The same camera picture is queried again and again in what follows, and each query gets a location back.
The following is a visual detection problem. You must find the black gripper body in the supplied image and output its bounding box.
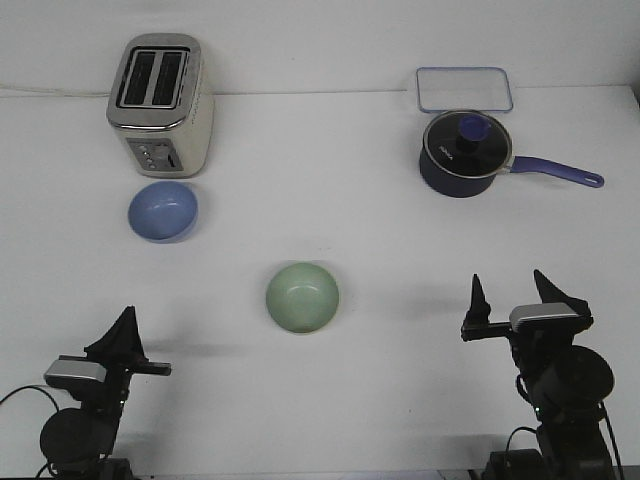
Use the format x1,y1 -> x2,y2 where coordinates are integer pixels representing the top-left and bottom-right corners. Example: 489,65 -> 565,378
461,309 -> 593,373
84,347 -> 172,392

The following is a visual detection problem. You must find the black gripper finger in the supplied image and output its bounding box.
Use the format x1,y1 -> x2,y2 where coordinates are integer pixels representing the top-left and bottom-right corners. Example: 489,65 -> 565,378
127,306 -> 144,352
463,274 -> 491,326
89,307 -> 131,350
533,269 -> 589,315

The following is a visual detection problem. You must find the blue bowl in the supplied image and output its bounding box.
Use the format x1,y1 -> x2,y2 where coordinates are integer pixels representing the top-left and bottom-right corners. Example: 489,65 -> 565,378
127,180 -> 199,244

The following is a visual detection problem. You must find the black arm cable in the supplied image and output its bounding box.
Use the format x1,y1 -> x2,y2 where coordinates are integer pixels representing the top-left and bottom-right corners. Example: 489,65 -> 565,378
504,402 -> 626,480
0,384 -> 61,419

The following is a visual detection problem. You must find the dark blue saucepan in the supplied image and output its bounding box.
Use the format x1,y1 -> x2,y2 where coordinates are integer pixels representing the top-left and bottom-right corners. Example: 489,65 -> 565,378
419,149 -> 605,198

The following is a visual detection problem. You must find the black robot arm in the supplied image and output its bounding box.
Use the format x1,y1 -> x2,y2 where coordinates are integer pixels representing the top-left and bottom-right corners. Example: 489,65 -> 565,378
461,270 -> 624,479
40,306 -> 172,479

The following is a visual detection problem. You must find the green bowl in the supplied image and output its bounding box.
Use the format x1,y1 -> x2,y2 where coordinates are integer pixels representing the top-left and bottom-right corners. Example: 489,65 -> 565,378
265,262 -> 340,334

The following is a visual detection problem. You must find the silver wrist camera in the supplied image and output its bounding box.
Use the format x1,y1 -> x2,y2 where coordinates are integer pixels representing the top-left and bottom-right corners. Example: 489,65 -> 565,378
509,302 -> 580,332
44,357 -> 107,388

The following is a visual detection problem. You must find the silver two-slot toaster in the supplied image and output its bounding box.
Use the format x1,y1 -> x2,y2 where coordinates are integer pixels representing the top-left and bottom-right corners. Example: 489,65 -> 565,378
106,33 -> 215,178

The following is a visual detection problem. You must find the glass pot lid blue knob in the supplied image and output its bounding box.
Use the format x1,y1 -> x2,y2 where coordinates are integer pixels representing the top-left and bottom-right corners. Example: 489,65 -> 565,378
423,110 -> 512,178

